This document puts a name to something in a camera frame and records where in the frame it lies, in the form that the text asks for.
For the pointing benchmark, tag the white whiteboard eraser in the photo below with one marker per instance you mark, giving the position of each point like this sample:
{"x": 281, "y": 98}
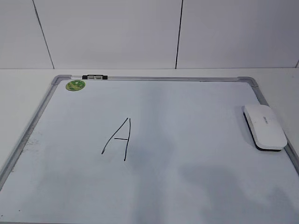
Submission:
{"x": 264, "y": 127}

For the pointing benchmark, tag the round green sticker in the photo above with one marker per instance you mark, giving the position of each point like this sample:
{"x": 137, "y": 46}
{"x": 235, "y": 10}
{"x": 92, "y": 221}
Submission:
{"x": 75, "y": 85}

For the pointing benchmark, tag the white whiteboard with aluminium frame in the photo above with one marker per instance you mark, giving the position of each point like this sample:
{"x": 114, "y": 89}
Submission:
{"x": 147, "y": 150}

